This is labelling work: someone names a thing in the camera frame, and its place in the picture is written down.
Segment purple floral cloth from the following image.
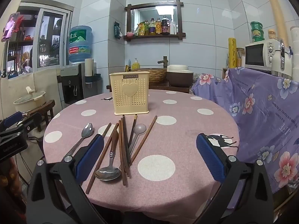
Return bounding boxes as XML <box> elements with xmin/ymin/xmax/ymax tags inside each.
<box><xmin>192</xmin><ymin>68</ymin><xmax>299</xmax><ymax>194</ymax></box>

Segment white microwave oven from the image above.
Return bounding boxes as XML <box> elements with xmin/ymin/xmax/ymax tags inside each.
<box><xmin>244</xmin><ymin>39</ymin><xmax>281</xmax><ymax>71</ymax></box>

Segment bronze faucet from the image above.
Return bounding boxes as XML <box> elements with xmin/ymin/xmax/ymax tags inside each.
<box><xmin>157</xmin><ymin>56</ymin><xmax>169</xmax><ymax>69</ymax></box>

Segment dark wooden stool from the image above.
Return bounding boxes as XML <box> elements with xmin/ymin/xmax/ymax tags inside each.
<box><xmin>35</xmin><ymin>100</ymin><xmax>56</xmax><ymax>132</ymax></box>

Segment brown wooden chopstick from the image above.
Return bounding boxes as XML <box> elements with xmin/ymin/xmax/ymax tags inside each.
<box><xmin>120</xmin><ymin>118</ymin><xmax>131</xmax><ymax>177</ymax></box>
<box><xmin>85</xmin><ymin>122</ymin><xmax>119</xmax><ymax>195</ymax></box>
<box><xmin>102</xmin><ymin>122</ymin><xmax>112</xmax><ymax>138</ymax></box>
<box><xmin>130</xmin><ymin>115</ymin><xmax>158</xmax><ymax>165</ymax></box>
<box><xmin>118</xmin><ymin>120</ymin><xmax>128</xmax><ymax>186</ymax></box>

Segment white electric kettle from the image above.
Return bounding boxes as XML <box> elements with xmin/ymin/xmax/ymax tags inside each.
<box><xmin>271</xmin><ymin>43</ymin><xmax>293</xmax><ymax>80</ymax></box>

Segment grey water dispenser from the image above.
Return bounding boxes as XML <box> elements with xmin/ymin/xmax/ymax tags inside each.
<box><xmin>60</xmin><ymin>63</ymin><xmax>86</xmax><ymax>105</ymax></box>

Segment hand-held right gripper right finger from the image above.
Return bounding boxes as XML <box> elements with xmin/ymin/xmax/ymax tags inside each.
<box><xmin>196</xmin><ymin>133</ymin><xmax>274</xmax><ymax>224</ymax></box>

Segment beige cloth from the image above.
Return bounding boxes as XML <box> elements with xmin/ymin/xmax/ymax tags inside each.
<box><xmin>0</xmin><ymin>69</ymin><xmax>61</xmax><ymax>119</ymax></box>

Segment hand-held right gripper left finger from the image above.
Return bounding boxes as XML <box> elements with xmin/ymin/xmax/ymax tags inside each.
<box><xmin>26</xmin><ymin>133</ymin><xmax>108</xmax><ymax>224</ymax></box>

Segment dark red patterned clothing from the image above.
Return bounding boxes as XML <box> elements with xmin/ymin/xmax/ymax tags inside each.
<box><xmin>0</xmin><ymin>159</ymin><xmax>26</xmax><ymax>217</ymax></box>

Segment dark sauce bottle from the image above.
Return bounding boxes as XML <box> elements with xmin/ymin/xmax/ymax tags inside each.
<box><xmin>161</xmin><ymin>16</ymin><xmax>170</xmax><ymax>35</ymax></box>

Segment beige plastic utensil holder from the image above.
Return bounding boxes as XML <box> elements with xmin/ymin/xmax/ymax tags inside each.
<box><xmin>109</xmin><ymin>71</ymin><xmax>150</xmax><ymax>116</ymax></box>

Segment sliding window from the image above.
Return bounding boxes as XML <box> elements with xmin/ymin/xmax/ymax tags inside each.
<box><xmin>7</xmin><ymin>0</ymin><xmax>75</xmax><ymax>80</ymax></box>

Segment wooden framed mirror shelf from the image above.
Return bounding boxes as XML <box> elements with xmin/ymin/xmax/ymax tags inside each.
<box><xmin>124</xmin><ymin>0</ymin><xmax>186</xmax><ymax>42</ymax></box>

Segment stack of green noodle bowls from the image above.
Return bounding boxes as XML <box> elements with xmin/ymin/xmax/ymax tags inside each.
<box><xmin>250</xmin><ymin>21</ymin><xmax>264</xmax><ymax>43</ymax></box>

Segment stack of white paper cups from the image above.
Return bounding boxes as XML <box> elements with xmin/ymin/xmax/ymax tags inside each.
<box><xmin>84</xmin><ymin>58</ymin><xmax>94</xmax><ymax>77</ymax></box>

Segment grey plastic spoon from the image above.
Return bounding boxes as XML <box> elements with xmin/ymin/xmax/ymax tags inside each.
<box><xmin>120</xmin><ymin>123</ymin><xmax>147</xmax><ymax>169</ymax></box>

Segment cream pot with lid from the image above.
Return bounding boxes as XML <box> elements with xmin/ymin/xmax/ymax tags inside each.
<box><xmin>13</xmin><ymin>86</ymin><xmax>47</xmax><ymax>112</ymax></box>

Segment tall beige roll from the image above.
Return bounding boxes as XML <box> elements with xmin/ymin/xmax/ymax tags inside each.
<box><xmin>266</xmin><ymin>0</ymin><xmax>289</xmax><ymax>45</ymax></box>

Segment dark wooden cabinet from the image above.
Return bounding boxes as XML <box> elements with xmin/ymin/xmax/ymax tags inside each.
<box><xmin>106</xmin><ymin>82</ymin><xmax>190</xmax><ymax>94</ymax></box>

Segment blue cup holder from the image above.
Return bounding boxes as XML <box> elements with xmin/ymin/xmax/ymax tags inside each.
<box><xmin>84</xmin><ymin>73</ymin><xmax>102</xmax><ymax>84</ymax></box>

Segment dark chopstick with patterned end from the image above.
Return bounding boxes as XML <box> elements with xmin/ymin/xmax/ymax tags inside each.
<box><xmin>128</xmin><ymin>114</ymin><xmax>138</xmax><ymax>143</ymax></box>

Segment blue water jug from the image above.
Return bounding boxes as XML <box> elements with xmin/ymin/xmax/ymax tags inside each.
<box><xmin>68</xmin><ymin>25</ymin><xmax>93</xmax><ymax>63</ymax></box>

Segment yellow green packet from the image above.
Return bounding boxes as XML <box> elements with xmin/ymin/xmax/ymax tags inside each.
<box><xmin>134</xmin><ymin>21</ymin><xmax>146</xmax><ymax>36</ymax></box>

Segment yellow roll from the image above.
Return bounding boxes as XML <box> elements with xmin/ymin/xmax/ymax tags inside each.
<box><xmin>228</xmin><ymin>37</ymin><xmax>237</xmax><ymax>69</ymax></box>

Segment steel spoon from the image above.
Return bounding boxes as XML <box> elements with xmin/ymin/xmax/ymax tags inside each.
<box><xmin>63</xmin><ymin>122</ymin><xmax>94</xmax><ymax>159</ymax></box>

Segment white stacked containers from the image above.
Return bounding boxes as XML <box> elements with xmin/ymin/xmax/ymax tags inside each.
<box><xmin>290</xmin><ymin>27</ymin><xmax>299</xmax><ymax>82</ymax></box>

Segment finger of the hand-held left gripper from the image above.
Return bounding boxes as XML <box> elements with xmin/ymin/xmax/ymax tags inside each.
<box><xmin>2</xmin><ymin>111</ymin><xmax>23</xmax><ymax>128</ymax></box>
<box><xmin>0</xmin><ymin>112</ymin><xmax>42</xmax><ymax>143</ymax></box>

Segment wicker wash basin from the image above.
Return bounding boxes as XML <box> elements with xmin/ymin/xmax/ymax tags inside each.
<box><xmin>132</xmin><ymin>68</ymin><xmax>167</xmax><ymax>85</ymax></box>

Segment white and brown rice cooker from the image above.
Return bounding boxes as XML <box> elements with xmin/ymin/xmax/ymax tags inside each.
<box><xmin>167</xmin><ymin>65</ymin><xmax>194</xmax><ymax>88</ymax></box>

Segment green hanging packet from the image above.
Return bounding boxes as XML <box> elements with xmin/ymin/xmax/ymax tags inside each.
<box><xmin>114</xmin><ymin>21</ymin><xmax>123</xmax><ymax>40</ymax></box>

